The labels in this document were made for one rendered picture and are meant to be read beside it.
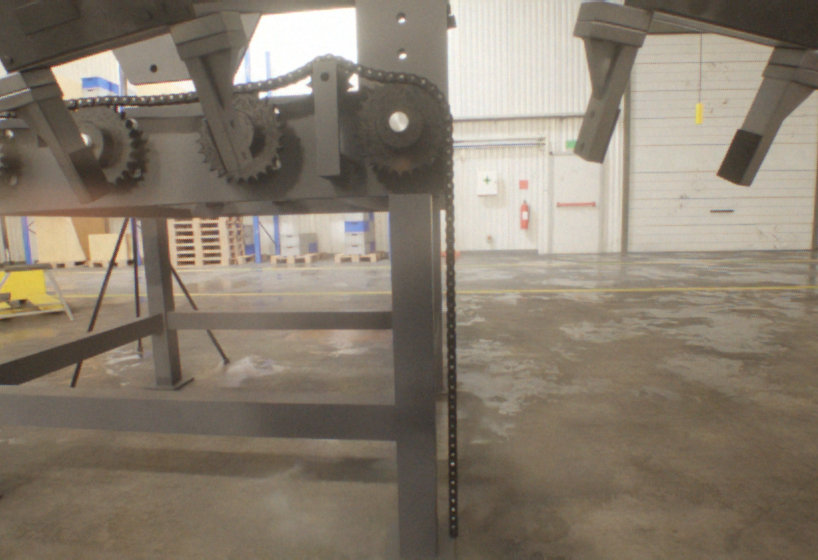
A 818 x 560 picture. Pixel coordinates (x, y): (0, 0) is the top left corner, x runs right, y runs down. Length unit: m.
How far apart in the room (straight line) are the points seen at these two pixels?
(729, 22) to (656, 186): 10.40
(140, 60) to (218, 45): 0.76
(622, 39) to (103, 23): 0.34
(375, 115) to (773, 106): 0.58
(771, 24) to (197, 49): 0.38
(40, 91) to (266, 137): 0.49
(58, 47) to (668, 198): 10.73
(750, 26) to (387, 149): 0.56
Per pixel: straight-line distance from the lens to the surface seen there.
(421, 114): 0.78
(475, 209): 9.88
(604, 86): 0.36
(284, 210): 1.89
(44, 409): 1.28
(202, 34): 0.35
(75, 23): 0.38
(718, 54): 11.81
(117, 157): 1.01
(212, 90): 0.35
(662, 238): 10.82
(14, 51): 0.42
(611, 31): 0.35
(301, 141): 0.89
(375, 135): 0.81
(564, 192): 10.13
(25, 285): 5.94
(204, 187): 0.96
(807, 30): 0.42
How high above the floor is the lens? 0.69
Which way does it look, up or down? 7 degrees down
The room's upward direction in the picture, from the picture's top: 1 degrees counter-clockwise
